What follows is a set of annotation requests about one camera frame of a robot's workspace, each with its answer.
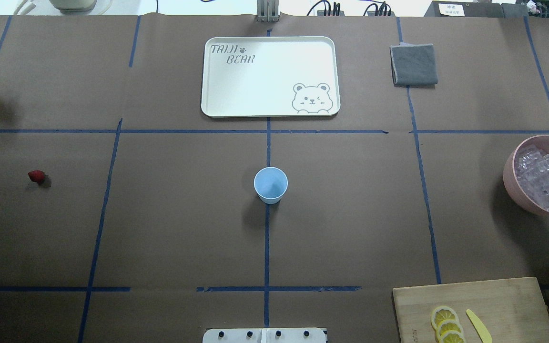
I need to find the light blue plastic cup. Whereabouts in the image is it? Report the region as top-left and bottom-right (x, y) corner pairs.
(254, 167), (288, 205)

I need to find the clear ice cubes pile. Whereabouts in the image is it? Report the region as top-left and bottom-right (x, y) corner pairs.
(515, 145), (549, 212)

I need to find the pink bowl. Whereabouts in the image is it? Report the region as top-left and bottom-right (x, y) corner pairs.
(502, 135), (549, 217)

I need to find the wooden cutting board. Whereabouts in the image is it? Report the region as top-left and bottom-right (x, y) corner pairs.
(392, 277), (549, 343)

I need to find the grey folded cloth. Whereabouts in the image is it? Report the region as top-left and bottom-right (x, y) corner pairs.
(390, 43), (439, 87)

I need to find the brown box with label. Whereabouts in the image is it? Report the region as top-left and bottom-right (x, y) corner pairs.
(424, 0), (505, 18)

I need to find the yellow plastic knife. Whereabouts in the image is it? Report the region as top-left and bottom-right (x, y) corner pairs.
(466, 309), (493, 343)

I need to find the lemon slice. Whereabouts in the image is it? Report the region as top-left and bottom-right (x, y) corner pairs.
(436, 320), (464, 341)
(430, 305), (459, 330)
(438, 330), (466, 343)

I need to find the cream bear serving tray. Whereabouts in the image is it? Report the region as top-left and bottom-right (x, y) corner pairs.
(201, 36), (341, 119)

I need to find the white toaster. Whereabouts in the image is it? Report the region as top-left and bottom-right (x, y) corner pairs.
(50, 0), (97, 12)

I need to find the red strawberry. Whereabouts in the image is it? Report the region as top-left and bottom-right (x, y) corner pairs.
(28, 170), (47, 185)

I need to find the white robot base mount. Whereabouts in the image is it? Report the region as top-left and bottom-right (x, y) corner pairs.
(202, 327), (328, 343)

